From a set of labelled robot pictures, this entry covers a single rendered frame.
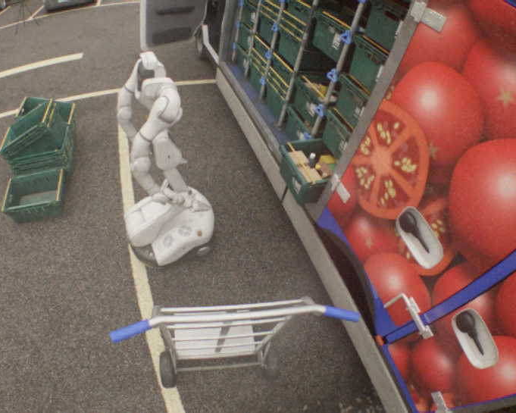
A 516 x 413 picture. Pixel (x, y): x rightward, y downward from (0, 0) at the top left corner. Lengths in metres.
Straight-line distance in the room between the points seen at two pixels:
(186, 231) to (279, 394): 1.32
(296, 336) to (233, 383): 0.59
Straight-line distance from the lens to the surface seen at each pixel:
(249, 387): 2.11
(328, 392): 2.27
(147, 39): 4.40
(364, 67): 1.76
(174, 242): 2.05
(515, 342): 1.29
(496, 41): 1.15
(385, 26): 1.68
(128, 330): 0.90
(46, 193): 3.10
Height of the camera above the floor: 2.08
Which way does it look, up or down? 50 degrees down
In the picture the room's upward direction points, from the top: 17 degrees clockwise
